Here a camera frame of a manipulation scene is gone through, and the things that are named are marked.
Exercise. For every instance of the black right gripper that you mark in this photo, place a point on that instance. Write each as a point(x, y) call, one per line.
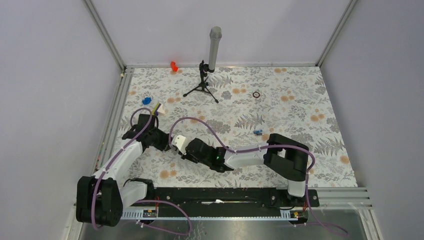
point(187, 156)

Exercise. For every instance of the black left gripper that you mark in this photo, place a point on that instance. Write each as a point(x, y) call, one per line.
point(165, 144)

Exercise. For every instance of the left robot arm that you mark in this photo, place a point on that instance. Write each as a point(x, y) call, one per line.
point(101, 198)

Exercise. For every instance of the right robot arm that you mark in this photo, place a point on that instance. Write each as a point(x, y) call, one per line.
point(285, 156)

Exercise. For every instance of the white and green block stack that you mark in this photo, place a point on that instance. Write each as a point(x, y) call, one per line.
point(159, 110)

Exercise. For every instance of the blue plastic piece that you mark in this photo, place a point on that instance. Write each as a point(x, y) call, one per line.
point(146, 100)

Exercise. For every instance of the orange plastic clip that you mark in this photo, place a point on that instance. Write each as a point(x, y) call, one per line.
point(174, 66)

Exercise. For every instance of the round poker chip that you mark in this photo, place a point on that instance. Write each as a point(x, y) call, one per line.
point(256, 94)

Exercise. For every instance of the black tripod mic stand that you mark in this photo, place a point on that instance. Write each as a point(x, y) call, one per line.
point(204, 70)

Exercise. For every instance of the grey microphone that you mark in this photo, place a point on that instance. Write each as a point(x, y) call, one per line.
point(215, 36)

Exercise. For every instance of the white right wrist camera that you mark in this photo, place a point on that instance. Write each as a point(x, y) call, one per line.
point(180, 143)

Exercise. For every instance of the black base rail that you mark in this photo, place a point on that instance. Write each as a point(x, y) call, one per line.
point(266, 202)

